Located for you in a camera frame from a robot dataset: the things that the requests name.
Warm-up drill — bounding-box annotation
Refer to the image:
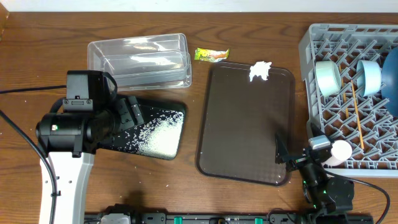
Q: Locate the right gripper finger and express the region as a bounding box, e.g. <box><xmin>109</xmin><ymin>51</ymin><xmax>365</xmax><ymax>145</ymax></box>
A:
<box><xmin>275</xmin><ymin>134</ymin><xmax>289</xmax><ymax>164</ymax></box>
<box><xmin>310</xmin><ymin>123</ymin><xmax>325</xmax><ymax>137</ymax></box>

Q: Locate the grey dishwasher rack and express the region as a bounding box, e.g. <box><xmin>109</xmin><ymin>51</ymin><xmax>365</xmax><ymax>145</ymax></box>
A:
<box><xmin>298</xmin><ymin>24</ymin><xmax>397</xmax><ymax>178</ymax></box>

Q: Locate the yellow snack wrapper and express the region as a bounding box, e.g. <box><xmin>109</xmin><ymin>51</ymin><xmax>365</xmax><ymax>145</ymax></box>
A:
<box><xmin>194</xmin><ymin>48</ymin><xmax>229</xmax><ymax>63</ymax></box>

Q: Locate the wooden chopstick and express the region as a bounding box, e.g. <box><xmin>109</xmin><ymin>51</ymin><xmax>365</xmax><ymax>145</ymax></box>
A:
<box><xmin>350</xmin><ymin>80</ymin><xmax>364</xmax><ymax>150</ymax></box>
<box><xmin>338</xmin><ymin>64</ymin><xmax>349</xmax><ymax>119</ymax></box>

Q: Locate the white rice pile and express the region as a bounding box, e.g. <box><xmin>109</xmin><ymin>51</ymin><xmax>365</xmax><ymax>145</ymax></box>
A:
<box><xmin>112</xmin><ymin>108</ymin><xmax>185</xmax><ymax>160</ymax></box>

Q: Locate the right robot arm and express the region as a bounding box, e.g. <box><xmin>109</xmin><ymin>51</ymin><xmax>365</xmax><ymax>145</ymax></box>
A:
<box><xmin>275</xmin><ymin>124</ymin><xmax>354</xmax><ymax>223</ymax></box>

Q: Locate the black plastic tray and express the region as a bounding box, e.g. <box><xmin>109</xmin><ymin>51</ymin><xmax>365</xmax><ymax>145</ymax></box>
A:
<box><xmin>99</xmin><ymin>98</ymin><xmax>186</xmax><ymax>160</ymax></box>

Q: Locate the white tissue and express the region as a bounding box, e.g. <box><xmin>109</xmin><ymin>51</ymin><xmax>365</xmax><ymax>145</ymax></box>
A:
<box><xmin>249</xmin><ymin>61</ymin><xmax>272</xmax><ymax>82</ymax></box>

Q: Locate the light blue bowl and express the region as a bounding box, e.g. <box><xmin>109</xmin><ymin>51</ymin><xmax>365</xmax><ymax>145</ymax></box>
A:
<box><xmin>356</xmin><ymin>60</ymin><xmax>381</xmax><ymax>97</ymax></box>

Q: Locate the clear plastic bin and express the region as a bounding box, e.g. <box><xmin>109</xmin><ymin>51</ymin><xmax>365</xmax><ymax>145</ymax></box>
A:
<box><xmin>87</xmin><ymin>33</ymin><xmax>192</xmax><ymax>91</ymax></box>

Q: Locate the dark blue plate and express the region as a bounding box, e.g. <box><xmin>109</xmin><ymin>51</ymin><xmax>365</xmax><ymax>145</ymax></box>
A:
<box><xmin>381</xmin><ymin>47</ymin><xmax>398</xmax><ymax>117</ymax></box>

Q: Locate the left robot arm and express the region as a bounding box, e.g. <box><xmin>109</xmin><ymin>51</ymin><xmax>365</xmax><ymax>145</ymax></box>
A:
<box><xmin>35</xmin><ymin>70</ymin><xmax>144</xmax><ymax>223</ymax></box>

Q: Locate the brown serving tray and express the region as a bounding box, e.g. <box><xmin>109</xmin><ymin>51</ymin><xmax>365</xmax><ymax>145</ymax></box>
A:
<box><xmin>196</xmin><ymin>62</ymin><xmax>295</xmax><ymax>186</ymax></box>

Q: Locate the pink white cup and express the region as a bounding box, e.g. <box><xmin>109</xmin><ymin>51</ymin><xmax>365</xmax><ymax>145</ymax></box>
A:
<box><xmin>322</xmin><ymin>140</ymin><xmax>352</xmax><ymax>167</ymax></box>

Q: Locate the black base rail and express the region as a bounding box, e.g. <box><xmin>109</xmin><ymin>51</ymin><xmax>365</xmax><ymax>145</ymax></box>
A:
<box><xmin>83</xmin><ymin>204</ymin><xmax>374</xmax><ymax>224</ymax></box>

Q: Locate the light green bowl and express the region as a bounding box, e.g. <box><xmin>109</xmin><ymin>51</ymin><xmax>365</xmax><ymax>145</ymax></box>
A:
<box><xmin>315</xmin><ymin>61</ymin><xmax>341</xmax><ymax>97</ymax></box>

